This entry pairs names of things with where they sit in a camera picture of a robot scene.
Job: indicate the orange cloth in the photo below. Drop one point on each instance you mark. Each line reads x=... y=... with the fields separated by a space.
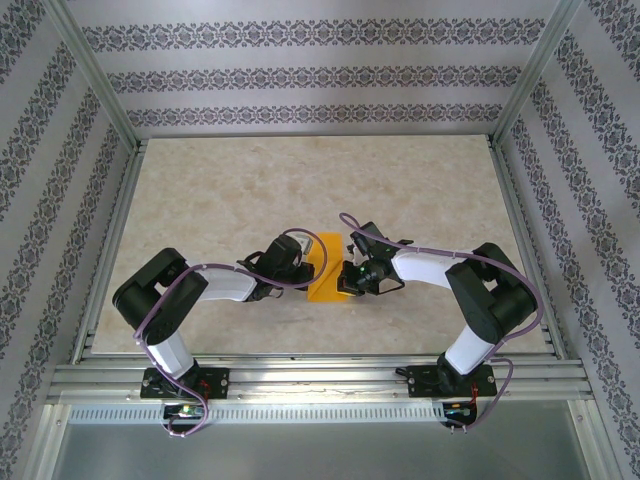
x=325 y=289

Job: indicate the grey metal panel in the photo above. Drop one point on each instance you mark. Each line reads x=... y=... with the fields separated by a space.
x=320 y=450

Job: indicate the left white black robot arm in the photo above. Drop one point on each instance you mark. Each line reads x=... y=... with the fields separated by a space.
x=150 y=295

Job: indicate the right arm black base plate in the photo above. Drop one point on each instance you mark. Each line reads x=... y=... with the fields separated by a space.
x=425 y=385

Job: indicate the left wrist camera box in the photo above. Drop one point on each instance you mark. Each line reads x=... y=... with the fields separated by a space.
x=304 y=243

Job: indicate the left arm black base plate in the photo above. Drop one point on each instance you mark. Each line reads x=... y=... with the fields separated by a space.
x=217 y=382

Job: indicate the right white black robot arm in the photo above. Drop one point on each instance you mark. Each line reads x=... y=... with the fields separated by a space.
x=495 y=305

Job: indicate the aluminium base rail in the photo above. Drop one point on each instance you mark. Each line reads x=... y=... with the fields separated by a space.
x=320 y=382

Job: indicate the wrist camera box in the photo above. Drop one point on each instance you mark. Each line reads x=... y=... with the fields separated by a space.
x=304 y=243
x=356 y=256

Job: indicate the aluminium corner post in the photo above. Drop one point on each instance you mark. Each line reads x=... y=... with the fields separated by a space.
x=95 y=75
x=535 y=75

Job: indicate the aluminium side rail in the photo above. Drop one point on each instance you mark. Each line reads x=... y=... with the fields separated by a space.
x=521 y=220
x=112 y=240

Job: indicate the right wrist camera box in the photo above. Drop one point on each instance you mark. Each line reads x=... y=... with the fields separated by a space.
x=356 y=256

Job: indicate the small circuit board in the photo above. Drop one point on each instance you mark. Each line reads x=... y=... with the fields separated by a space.
x=457 y=411
x=185 y=411

